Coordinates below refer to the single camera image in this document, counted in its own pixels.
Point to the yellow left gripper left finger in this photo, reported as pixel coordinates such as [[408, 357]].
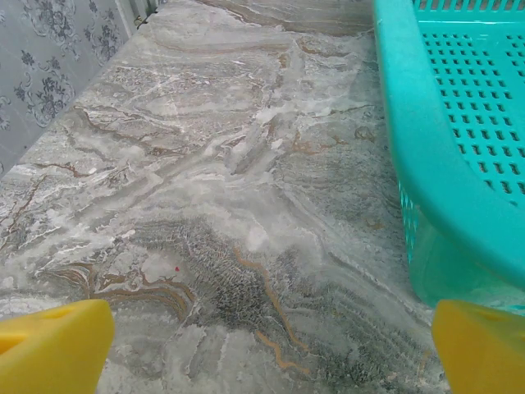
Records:
[[49, 353]]

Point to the aluminium frame post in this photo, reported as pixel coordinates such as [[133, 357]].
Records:
[[137, 12]]

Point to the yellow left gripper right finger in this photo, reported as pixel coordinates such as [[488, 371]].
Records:
[[484, 353]]

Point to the teal plastic basket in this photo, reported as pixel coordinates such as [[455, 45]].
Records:
[[430, 143]]

